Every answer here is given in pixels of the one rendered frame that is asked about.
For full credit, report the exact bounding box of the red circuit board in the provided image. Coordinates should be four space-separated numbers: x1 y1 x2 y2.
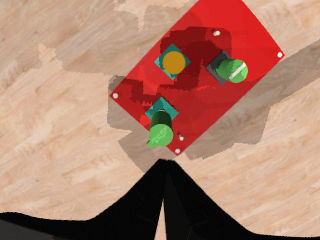
109 0 284 156

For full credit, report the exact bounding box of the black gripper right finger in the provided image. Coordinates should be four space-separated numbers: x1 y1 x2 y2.
163 160 320 240

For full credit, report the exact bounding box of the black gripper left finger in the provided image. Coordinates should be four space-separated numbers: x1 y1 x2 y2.
0 159 168 240

